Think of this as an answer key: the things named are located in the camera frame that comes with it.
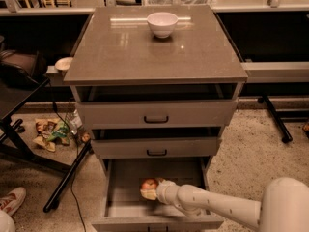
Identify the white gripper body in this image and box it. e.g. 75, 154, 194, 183
156, 180, 180, 207

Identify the red apple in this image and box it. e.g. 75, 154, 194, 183
141, 179, 158, 190

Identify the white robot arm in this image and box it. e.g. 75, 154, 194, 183
140, 178, 309, 232

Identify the bottom grey drawer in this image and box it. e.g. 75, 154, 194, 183
93, 157, 223, 232

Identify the grey drawer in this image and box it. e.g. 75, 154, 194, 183
76, 101, 237, 130
93, 157, 223, 232
91, 137, 221, 159

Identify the middle grey drawer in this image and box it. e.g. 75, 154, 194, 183
91, 137, 221, 159

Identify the top grey drawer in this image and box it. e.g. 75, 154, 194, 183
76, 101, 237, 130

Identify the grey drawer cabinet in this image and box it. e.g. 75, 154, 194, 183
63, 5, 249, 232

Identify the snack bags pile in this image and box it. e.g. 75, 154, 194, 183
33, 118, 90, 152

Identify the black chair base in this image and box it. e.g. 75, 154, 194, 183
256, 95, 309, 144

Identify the white sneaker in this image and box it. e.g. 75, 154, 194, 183
0, 187, 26, 216

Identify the white trouser knee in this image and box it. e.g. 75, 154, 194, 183
0, 211, 16, 232

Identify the small white cup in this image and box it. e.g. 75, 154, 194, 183
55, 57, 73, 72

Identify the white bowl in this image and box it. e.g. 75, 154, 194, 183
147, 12, 178, 39

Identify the black cable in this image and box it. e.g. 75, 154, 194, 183
47, 80, 87, 232

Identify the black table frame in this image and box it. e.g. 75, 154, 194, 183
0, 77, 93, 214

